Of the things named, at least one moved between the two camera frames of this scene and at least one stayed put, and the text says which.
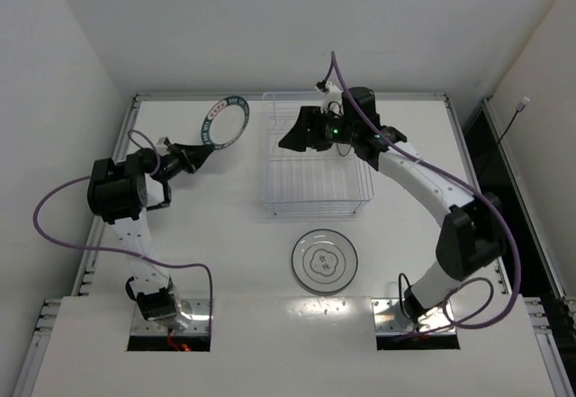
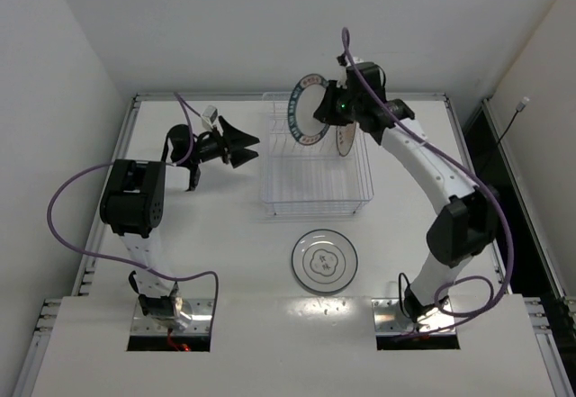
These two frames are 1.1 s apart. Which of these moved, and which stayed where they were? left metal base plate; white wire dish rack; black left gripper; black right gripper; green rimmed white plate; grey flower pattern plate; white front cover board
Moved: green rimmed white plate; black left gripper; black right gripper
Stayed: white front cover board; white wire dish rack; left metal base plate; grey flower pattern plate
